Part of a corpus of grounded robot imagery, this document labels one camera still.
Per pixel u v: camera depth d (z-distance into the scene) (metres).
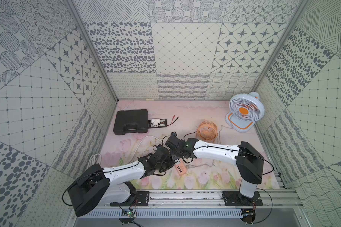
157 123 1.01
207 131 0.91
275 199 0.76
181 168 0.82
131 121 1.01
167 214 0.70
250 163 0.45
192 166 0.84
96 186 0.42
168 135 0.69
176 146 0.64
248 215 0.73
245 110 0.86
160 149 0.66
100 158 0.88
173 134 0.78
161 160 0.68
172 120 1.08
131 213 0.70
